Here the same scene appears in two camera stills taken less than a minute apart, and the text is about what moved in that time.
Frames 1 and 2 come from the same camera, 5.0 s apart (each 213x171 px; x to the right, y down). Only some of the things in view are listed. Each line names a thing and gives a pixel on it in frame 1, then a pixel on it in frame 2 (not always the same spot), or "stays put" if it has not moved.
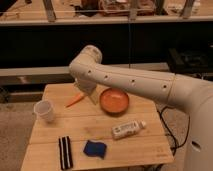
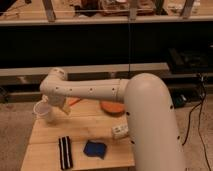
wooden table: x=123 y=130 stays put
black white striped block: x=65 y=151 stays put
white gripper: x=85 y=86 to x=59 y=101
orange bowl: x=114 y=102 stays put
